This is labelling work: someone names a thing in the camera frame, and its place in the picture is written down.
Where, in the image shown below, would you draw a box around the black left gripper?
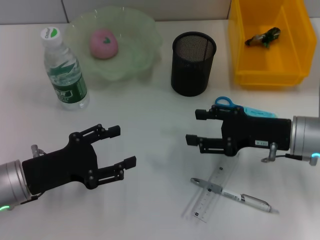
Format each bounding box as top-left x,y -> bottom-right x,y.
21,123 -> 137,195

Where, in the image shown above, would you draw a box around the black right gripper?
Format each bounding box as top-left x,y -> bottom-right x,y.
185,104 -> 293,157

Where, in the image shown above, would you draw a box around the blue scissors with sheath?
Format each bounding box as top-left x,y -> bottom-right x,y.
214,96 -> 278,119

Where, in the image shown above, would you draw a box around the clear green-label water bottle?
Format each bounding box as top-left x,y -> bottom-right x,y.
40,26 -> 90,111

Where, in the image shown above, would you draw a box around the pink peach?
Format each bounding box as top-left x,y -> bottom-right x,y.
89,28 -> 120,61

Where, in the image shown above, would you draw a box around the green plastic wrapper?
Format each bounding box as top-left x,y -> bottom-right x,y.
244,26 -> 282,50

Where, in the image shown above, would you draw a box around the black mesh pen holder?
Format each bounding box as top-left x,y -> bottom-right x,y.
170,31 -> 217,98

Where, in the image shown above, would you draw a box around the transparent plastic ruler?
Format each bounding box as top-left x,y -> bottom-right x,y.
182,154 -> 240,223

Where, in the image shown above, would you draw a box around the silver white pen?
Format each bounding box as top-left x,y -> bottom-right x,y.
190,177 -> 280,214

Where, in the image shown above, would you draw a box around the green glass fruit plate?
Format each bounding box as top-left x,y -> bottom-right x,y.
65,6 -> 163,82

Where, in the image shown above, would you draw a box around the yellow plastic bin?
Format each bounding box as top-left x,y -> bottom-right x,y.
227,0 -> 318,91

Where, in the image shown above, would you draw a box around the right gripper cable with plug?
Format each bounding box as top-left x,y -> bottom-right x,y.
261,142 -> 303,163

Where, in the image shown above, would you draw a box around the gripper cable with plug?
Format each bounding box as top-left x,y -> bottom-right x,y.
18,144 -> 48,206
261,142 -> 303,163

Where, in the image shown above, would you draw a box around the left gripper cable with plug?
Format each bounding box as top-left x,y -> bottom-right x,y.
18,144 -> 48,206

